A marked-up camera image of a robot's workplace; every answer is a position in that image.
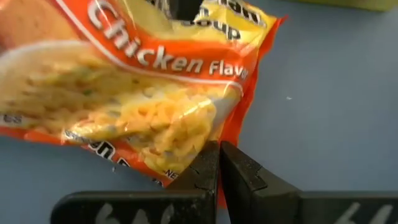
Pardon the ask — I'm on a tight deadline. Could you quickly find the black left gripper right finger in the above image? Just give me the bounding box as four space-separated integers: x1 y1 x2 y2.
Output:
221 140 398 224

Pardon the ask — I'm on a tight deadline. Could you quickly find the orange chicken ramen pack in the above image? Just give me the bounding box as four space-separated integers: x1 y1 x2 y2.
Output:
0 0 287 208

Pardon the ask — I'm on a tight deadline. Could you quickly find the yellow plastic bin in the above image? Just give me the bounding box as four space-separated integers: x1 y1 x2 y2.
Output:
289 0 398 12

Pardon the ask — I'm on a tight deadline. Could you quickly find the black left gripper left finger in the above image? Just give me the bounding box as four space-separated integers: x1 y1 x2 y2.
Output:
51 140 220 224

